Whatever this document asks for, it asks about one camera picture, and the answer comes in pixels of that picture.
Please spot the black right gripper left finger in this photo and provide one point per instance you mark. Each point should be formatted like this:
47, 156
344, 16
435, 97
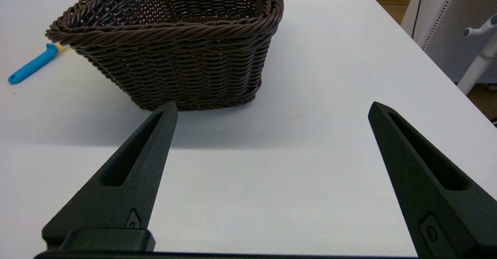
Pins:
128, 200

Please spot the dark brown wicker basket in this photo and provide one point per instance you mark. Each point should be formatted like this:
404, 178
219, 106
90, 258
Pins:
174, 57

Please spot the white table leg with crank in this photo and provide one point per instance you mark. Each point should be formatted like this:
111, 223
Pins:
479, 63

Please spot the white perforated panel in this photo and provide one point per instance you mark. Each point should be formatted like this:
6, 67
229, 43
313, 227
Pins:
450, 26

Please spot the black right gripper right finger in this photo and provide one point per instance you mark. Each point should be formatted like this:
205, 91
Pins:
438, 212

